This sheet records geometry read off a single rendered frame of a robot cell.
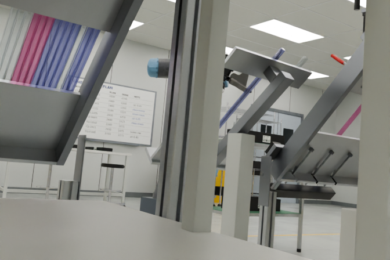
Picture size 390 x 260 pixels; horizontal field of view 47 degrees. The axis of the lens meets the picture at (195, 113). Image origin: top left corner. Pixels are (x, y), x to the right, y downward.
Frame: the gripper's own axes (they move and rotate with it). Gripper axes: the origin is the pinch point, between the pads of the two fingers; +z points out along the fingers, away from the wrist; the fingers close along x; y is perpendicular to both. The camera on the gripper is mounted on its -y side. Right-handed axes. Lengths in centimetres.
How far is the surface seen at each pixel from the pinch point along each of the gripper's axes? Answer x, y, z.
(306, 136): 23.2, -3.7, 16.2
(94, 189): 293, -420, -494
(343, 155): 54, -10, 14
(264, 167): 20.1, -20.8, 10.4
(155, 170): 414, -379, -510
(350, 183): 66, -20, 16
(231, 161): -2.8, -16.7, 16.0
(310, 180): 41.7, -21.4, 14.8
